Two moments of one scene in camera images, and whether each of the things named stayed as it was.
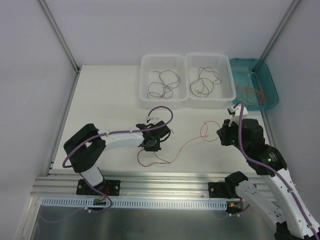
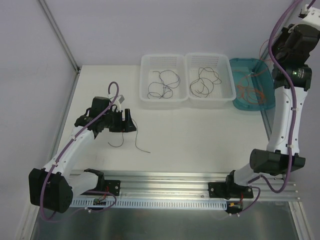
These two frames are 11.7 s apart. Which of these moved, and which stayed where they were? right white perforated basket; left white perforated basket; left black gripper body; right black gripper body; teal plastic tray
Moved: left black gripper body; right black gripper body
Stayed: right white perforated basket; teal plastic tray; left white perforated basket
